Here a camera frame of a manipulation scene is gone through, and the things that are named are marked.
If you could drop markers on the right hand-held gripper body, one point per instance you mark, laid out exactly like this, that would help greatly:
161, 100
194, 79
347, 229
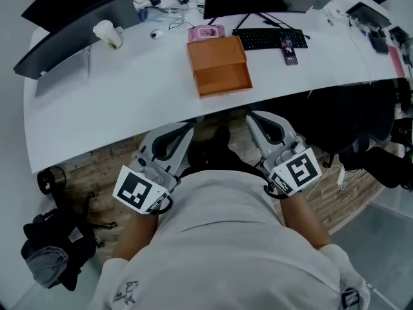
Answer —
301, 170

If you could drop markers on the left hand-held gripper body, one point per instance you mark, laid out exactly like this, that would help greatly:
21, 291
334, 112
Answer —
132, 189

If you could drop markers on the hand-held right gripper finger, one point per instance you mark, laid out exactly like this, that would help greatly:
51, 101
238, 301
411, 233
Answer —
284, 126
259, 144

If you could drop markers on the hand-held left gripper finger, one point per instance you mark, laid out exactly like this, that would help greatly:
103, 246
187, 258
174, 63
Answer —
155, 132
182, 160

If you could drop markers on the orange box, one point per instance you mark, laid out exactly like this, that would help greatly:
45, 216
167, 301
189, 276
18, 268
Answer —
222, 79
216, 52

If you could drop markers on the person's right forearm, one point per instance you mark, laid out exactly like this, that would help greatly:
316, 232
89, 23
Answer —
303, 221

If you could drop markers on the person's left forearm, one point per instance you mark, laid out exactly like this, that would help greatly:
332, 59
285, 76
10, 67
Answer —
135, 237

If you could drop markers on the person's black trousers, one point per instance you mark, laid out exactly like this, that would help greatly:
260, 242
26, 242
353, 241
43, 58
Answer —
226, 160

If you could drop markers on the person's right black shoe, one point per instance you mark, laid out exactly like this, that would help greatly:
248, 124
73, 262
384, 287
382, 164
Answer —
221, 136

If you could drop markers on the white power adapter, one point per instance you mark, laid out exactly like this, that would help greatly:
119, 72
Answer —
340, 176

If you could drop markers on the black mesh office chair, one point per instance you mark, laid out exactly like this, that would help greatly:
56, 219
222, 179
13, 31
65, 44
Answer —
338, 118

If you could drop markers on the black smartphone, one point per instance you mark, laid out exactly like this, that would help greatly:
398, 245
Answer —
288, 52

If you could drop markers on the black office chair with garment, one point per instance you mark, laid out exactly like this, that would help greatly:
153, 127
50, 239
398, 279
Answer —
74, 237

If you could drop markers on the black padded office chair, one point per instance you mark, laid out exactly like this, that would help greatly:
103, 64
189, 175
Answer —
377, 170

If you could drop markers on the black cylindrical bin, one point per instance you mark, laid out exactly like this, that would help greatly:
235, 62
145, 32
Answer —
51, 179

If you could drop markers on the black keyboard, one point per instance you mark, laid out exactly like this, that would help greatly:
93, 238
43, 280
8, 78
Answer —
267, 39

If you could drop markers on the person's white t-shirt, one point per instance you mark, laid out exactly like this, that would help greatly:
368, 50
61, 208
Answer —
226, 244

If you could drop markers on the white paper cup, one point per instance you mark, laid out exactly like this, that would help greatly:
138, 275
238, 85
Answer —
108, 34

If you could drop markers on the pink case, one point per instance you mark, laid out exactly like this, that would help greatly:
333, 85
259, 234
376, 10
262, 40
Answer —
206, 32

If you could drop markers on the grey garment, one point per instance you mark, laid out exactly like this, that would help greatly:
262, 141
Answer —
46, 266

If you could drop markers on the clear water bottle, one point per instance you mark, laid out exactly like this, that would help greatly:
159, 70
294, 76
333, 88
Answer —
158, 14

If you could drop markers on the black flat box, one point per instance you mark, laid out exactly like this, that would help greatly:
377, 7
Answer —
380, 43

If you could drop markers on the grey backed monitor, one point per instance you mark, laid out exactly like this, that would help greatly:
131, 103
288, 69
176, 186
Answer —
74, 34

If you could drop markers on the red folder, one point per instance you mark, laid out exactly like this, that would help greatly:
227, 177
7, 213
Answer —
396, 61

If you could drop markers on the small grey monitor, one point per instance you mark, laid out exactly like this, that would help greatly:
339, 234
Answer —
324, 0

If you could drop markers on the black tilted screen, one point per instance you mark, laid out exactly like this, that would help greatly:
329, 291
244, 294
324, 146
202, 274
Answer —
368, 15

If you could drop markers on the grey monitor base plate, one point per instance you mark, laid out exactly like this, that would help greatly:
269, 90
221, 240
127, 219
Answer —
61, 73

